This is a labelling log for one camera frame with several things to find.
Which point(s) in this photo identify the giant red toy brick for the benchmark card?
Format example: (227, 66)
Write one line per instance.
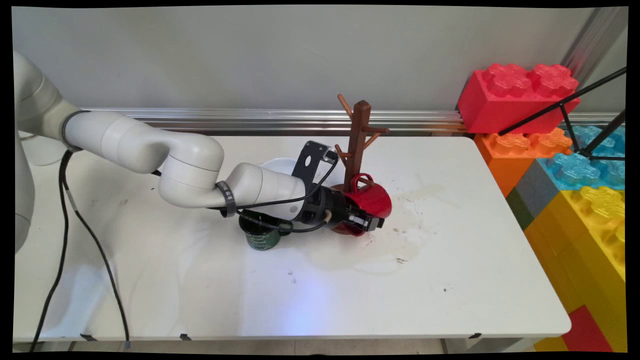
(510, 100)

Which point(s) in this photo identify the giant dark green toy brick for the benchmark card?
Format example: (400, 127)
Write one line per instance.
(520, 210)

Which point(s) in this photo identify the giant blue toy brick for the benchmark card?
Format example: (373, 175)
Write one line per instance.
(575, 170)

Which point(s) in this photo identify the red ceramic mug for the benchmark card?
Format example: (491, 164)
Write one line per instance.
(372, 200)

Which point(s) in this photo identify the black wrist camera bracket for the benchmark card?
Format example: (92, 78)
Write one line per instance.
(312, 160)

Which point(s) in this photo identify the black tripod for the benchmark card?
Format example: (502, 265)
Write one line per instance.
(567, 105)

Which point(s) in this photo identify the horizontal aluminium rail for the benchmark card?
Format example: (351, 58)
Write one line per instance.
(250, 120)

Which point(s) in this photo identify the brown wooden mug tree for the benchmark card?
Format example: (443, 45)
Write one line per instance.
(359, 135)

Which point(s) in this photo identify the white bowl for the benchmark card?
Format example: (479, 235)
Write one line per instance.
(280, 166)

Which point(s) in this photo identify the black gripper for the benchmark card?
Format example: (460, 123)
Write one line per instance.
(325, 207)

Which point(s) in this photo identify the dark green ceramic mug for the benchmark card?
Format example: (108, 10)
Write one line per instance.
(261, 241)

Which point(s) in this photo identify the giant yellow toy brick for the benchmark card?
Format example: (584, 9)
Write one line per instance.
(585, 250)

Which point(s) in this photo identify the slanted aluminium profile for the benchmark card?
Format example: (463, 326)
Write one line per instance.
(595, 40)

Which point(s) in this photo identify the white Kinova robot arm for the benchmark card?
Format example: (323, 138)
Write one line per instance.
(190, 165)

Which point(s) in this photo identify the giant orange toy brick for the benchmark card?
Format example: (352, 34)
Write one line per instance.
(505, 160)

